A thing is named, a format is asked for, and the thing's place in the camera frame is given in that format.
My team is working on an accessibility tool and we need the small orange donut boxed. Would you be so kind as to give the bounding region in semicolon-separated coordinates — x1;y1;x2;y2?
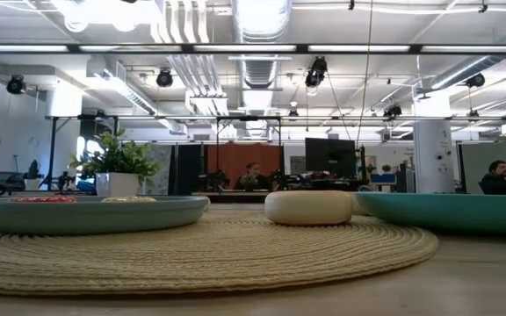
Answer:
100;196;158;204

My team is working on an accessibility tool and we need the small red frosted donut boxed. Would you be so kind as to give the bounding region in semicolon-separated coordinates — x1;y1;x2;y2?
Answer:
10;195;78;204

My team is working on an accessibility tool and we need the person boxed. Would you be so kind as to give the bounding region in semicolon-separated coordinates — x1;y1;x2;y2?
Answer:
478;160;506;196
234;162;276;191

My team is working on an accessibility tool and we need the large orange frosted donut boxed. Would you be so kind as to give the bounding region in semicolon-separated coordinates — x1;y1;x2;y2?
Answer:
264;190;354;226

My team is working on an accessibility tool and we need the black computer monitor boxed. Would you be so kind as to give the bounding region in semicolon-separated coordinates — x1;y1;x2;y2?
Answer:
304;137;358;179

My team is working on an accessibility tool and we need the round woven beige placemat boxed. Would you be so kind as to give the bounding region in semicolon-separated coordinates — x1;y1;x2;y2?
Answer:
0;212;439;296

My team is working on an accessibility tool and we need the green plant in white pot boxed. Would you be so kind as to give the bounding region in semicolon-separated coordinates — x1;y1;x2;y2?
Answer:
69;127;162;198

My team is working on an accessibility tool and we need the grey-blue round plate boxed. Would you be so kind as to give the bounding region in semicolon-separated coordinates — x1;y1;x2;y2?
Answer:
0;195;211;236

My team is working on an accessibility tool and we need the white round pillar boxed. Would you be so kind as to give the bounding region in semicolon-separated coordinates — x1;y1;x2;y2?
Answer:
412;94;456;194

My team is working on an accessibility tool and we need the teal round plate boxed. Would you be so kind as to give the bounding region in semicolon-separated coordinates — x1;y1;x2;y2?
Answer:
353;191;506;238

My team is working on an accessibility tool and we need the grey partition panel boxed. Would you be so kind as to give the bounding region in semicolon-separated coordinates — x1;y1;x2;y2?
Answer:
458;142;506;195

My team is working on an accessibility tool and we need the small cactus in white pot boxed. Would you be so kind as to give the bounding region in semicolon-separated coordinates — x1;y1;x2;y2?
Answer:
24;159;42;191

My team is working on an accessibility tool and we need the orange partition wall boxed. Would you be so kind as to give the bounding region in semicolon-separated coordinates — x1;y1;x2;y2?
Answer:
206;143;284;190

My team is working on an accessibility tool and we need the silver ventilation duct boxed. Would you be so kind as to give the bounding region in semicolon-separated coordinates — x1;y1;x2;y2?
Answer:
231;0;293;91

